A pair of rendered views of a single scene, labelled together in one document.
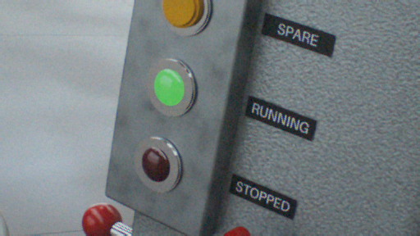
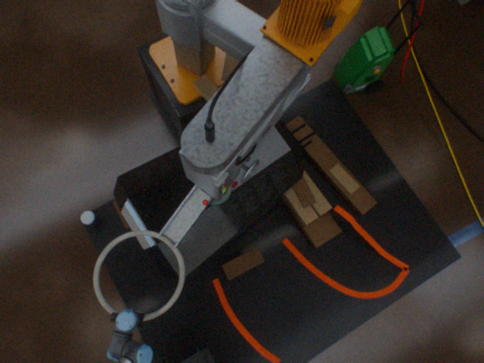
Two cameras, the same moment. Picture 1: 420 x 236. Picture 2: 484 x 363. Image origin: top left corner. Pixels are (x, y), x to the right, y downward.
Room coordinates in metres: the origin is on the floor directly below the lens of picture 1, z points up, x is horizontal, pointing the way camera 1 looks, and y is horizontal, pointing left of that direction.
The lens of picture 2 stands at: (0.44, 0.49, 3.30)
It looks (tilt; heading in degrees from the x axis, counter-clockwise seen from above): 75 degrees down; 269
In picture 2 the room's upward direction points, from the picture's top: 9 degrees clockwise
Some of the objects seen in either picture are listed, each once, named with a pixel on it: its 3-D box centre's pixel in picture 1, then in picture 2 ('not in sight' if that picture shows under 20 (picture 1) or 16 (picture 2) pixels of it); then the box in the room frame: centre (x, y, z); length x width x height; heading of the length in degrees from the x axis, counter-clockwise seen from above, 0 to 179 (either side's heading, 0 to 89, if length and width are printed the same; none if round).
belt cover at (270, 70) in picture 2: not in sight; (259, 86); (0.39, -0.40, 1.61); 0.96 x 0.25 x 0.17; 60
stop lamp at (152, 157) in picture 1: (157, 164); not in sight; (0.49, 0.03, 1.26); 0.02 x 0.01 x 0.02; 60
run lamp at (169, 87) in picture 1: (171, 86); not in sight; (0.49, 0.03, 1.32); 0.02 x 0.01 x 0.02; 60
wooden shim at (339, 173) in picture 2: not in sight; (343, 178); (-0.42, -0.49, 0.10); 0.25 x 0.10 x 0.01; 138
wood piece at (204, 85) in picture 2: not in sight; (208, 91); (0.69, -0.74, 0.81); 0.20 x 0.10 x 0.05; 137
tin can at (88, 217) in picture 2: not in sight; (90, 218); (1.50, 0.09, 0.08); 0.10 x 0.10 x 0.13
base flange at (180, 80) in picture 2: not in sight; (196, 60); (0.81, -0.97, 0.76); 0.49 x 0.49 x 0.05; 39
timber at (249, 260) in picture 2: not in sight; (243, 263); (0.30, 0.28, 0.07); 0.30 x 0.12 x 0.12; 34
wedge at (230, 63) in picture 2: not in sight; (231, 66); (0.57, -0.94, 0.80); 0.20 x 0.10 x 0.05; 87
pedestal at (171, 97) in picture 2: not in sight; (199, 88); (0.81, -0.97, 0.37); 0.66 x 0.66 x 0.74; 39
